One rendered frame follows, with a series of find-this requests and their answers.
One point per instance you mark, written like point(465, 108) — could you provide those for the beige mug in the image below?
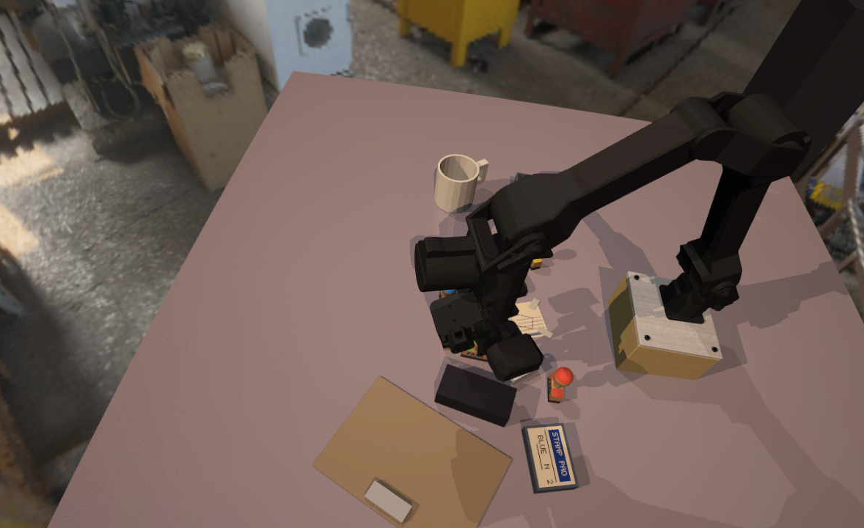
point(456, 180)

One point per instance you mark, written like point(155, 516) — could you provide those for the beige taped card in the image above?
point(529, 320)

